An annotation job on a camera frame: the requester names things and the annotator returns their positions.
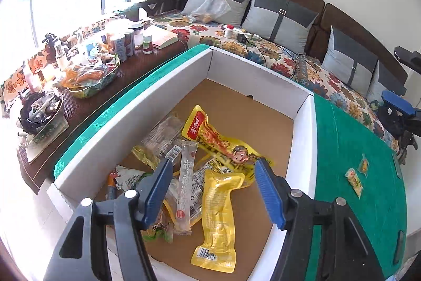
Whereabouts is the plain yellow snack pouch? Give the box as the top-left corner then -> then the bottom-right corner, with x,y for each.
191,170 -> 245,273

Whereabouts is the yellow cartoon snack pack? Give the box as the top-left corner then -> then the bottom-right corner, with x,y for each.
182,105 -> 275,188

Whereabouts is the open book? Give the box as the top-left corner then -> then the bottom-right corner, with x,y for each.
148,25 -> 178,49

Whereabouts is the black bag pile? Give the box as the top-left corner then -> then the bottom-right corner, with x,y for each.
390,128 -> 418,165

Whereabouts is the floral sofa cover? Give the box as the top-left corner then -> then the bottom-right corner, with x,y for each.
1,11 -> 399,152

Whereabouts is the green tablecloth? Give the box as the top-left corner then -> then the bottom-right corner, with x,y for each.
51,45 -> 407,280

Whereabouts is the clear pack with orange snack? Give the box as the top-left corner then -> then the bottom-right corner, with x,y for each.
358,153 -> 369,177

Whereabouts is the rice cracker snack pack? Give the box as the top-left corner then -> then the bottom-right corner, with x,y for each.
345,167 -> 363,198

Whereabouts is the metal can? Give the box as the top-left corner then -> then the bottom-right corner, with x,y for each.
108,34 -> 127,62

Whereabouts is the white green jar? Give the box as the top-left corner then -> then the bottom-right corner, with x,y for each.
143,34 -> 153,54

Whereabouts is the grey pillow far right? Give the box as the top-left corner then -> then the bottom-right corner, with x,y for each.
366,61 -> 406,103

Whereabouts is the bowl of dark items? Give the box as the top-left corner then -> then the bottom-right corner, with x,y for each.
19,91 -> 63,135

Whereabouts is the clear brown snack pack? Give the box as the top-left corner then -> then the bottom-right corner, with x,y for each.
131,115 -> 183,170

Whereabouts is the clear long snack stick pack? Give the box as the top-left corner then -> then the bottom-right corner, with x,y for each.
175,140 -> 198,235

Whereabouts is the white red-cap bottle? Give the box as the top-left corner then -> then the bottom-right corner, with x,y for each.
224,24 -> 234,38

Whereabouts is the white cardboard box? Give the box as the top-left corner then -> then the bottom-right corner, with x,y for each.
46,46 -> 318,281

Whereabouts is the white plastic bag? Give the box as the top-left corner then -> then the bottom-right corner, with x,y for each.
188,0 -> 231,24

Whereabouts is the green white snack pack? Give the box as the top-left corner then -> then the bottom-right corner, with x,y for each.
105,165 -> 173,244

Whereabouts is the bowl of orange snacks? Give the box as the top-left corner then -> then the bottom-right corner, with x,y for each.
59,53 -> 121,99

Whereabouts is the brown sofa backrest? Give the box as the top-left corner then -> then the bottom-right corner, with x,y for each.
193,0 -> 409,86

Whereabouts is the dark wooden side table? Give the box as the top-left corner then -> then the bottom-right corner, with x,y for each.
17,40 -> 188,193

